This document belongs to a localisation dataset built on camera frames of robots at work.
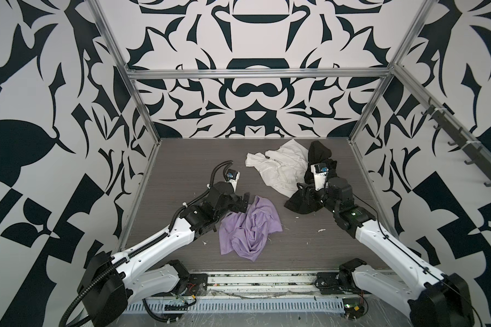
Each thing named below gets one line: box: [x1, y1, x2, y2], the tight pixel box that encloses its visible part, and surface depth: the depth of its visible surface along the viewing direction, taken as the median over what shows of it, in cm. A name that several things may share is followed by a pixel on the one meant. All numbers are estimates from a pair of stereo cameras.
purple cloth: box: [218, 195, 284, 262], surface depth 83 cm
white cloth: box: [244, 138, 309, 198], surface depth 107 cm
